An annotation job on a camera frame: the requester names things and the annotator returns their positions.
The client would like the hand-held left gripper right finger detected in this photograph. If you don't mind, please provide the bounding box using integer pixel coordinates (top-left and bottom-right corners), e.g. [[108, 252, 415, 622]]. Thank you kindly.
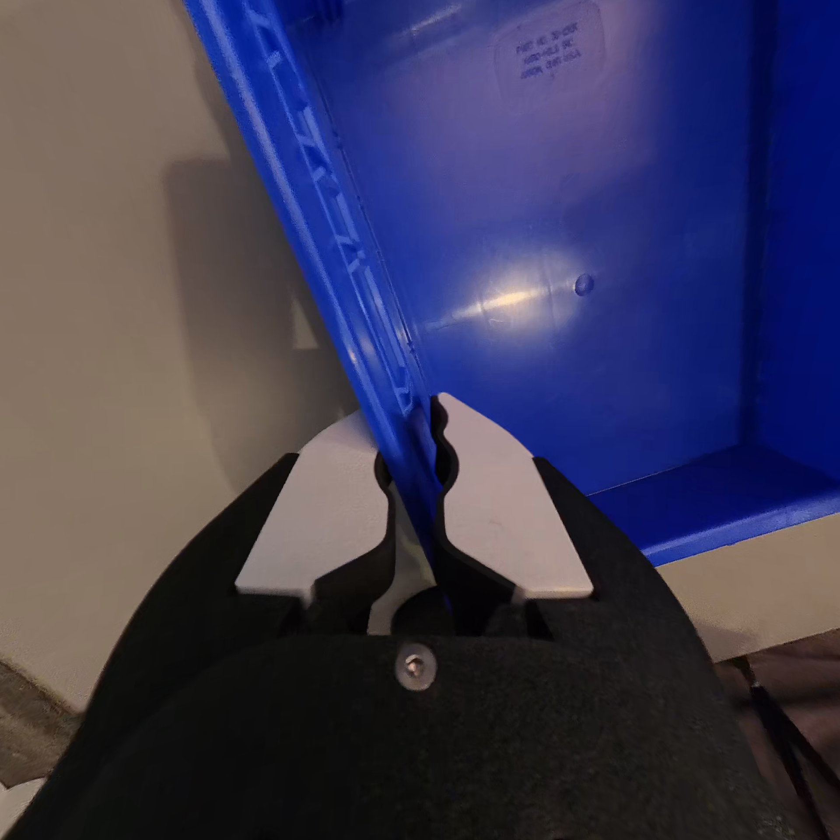
[[430, 392, 595, 601]]

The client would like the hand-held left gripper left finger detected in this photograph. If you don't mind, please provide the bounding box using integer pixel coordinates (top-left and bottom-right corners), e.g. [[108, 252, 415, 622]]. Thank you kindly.
[[235, 410, 396, 601]]

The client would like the blue plastic bin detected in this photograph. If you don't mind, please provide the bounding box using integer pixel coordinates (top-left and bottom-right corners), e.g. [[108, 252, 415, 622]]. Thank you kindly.
[[180, 0, 840, 631]]

